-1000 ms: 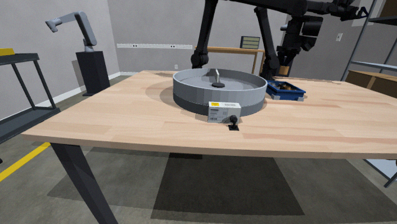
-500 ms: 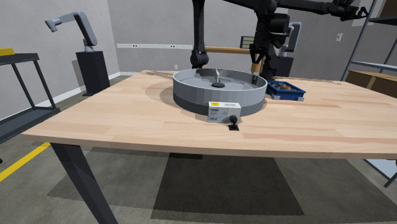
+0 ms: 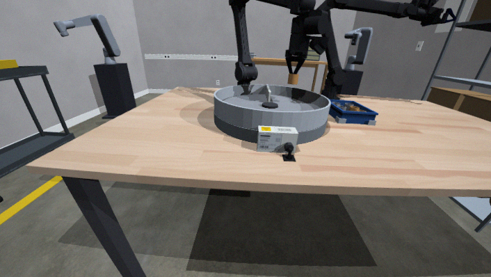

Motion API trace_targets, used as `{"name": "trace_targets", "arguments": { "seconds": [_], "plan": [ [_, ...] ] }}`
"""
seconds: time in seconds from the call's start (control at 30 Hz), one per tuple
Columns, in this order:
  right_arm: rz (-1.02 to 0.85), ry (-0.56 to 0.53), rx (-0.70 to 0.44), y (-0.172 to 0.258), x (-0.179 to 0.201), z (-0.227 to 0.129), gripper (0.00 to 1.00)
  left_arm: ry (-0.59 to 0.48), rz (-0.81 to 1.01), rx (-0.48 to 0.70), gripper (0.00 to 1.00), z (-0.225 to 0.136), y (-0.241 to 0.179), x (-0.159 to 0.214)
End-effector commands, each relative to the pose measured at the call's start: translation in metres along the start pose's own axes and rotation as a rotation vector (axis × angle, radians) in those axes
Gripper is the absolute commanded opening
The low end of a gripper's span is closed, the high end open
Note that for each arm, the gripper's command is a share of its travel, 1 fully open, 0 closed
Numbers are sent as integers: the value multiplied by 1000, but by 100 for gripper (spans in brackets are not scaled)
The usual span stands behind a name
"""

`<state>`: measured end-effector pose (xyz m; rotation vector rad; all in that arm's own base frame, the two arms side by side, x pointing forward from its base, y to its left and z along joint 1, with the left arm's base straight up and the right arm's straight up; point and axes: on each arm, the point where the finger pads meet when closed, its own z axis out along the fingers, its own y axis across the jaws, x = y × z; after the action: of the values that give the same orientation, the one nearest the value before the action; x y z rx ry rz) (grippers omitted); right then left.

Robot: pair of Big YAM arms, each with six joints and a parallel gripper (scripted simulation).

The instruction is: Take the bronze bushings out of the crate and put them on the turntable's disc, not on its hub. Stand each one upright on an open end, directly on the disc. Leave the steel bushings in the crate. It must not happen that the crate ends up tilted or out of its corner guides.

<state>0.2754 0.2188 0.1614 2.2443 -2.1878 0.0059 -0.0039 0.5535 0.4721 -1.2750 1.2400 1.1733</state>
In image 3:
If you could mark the blue crate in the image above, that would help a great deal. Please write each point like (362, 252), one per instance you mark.
(353, 117)

